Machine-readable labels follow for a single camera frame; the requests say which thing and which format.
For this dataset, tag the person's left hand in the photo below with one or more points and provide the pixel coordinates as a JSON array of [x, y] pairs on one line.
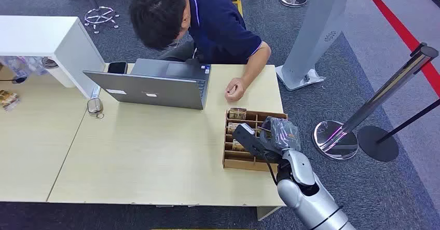
[[235, 90]]

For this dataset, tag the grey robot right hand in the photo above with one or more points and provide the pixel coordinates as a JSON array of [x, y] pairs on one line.
[[282, 133]]

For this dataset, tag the person's left forearm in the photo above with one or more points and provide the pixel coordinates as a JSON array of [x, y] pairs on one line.
[[256, 61]]

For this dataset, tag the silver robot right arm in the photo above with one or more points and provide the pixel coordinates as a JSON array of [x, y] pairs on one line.
[[309, 194]]

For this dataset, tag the brown card in organizer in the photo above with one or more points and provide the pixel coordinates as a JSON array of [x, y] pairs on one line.
[[237, 113], [232, 128], [237, 146]]

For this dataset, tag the wooden card organizer box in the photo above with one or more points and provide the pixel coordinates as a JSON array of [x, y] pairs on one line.
[[240, 156]]

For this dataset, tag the person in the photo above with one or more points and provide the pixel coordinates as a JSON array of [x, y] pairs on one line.
[[206, 18]]

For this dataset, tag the grey laptop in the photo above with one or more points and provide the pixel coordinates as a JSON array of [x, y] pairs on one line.
[[154, 89]]

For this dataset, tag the yellow floor tape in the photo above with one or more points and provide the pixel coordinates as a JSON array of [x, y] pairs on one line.
[[238, 7]]

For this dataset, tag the black smartphone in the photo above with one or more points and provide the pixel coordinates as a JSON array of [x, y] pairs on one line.
[[117, 67]]

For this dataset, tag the chrome chair base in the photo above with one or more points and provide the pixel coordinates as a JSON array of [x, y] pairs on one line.
[[100, 16]]

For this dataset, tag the red barrier belt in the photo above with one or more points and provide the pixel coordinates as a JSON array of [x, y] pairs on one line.
[[402, 32]]

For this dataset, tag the white cabinet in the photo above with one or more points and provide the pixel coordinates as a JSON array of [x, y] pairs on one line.
[[58, 39]]

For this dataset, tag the round grey lid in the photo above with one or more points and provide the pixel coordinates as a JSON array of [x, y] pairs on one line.
[[50, 63]]

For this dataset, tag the clear plastic bag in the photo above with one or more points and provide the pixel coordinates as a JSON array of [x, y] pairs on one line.
[[21, 65]]

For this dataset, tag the brown snack packet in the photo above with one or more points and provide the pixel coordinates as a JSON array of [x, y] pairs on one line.
[[8, 99]]

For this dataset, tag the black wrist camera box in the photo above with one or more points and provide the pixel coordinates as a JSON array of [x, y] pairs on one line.
[[250, 140]]

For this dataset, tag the silver stanchion post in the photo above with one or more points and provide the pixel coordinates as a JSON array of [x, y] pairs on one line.
[[347, 132]]

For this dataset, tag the black stanchion post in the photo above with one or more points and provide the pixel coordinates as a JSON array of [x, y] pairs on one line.
[[378, 146]]

